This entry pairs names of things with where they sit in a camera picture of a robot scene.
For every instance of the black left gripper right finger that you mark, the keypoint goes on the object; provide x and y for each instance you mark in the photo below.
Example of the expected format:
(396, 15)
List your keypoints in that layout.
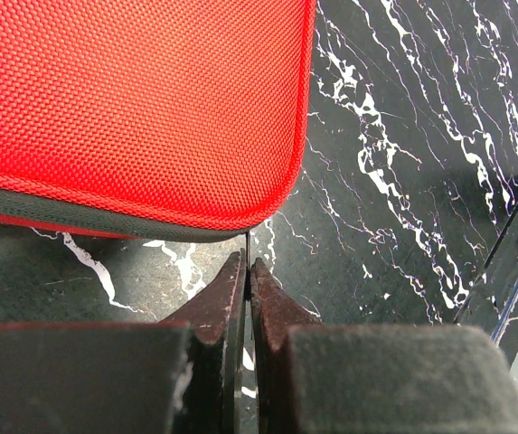
(318, 378)

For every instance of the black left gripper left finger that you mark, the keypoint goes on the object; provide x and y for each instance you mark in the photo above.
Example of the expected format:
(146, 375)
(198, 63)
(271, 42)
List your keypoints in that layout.
(179, 375)

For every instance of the red black medicine case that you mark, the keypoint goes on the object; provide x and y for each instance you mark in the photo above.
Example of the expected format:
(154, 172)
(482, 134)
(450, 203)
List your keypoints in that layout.
(178, 120)

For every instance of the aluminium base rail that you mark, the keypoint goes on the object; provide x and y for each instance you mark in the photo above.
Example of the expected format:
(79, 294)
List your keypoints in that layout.
(492, 304)

